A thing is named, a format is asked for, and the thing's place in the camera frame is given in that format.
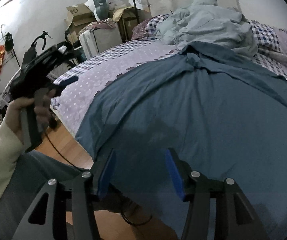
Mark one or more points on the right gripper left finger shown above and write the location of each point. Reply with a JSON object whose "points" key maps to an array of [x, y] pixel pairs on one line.
{"points": [[46, 216]]}

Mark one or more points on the dark teal shirt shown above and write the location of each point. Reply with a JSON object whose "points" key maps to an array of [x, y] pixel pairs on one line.
{"points": [[223, 114]]}

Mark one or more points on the light grey-green jacket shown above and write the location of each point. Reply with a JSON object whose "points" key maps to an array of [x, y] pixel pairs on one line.
{"points": [[205, 21]]}

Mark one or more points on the folded plaid quilt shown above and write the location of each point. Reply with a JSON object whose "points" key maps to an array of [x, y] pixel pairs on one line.
{"points": [[271, 41]]}

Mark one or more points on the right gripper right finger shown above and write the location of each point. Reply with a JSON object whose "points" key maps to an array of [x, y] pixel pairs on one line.
{"points": [[235, 217]]}

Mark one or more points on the plaid bed sheet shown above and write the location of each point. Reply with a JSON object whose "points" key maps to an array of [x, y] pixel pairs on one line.
{"points": [[98, 72]]}

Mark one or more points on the cardboard box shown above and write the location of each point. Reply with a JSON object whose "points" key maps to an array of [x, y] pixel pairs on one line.
{"points": [[78, 16]]}

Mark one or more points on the person's left hand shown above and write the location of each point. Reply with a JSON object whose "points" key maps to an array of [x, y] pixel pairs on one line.
{"points": [[43, 115]]}

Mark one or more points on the white storage box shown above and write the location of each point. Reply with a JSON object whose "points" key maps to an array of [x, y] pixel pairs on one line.
{"points": [[97, 40]]}

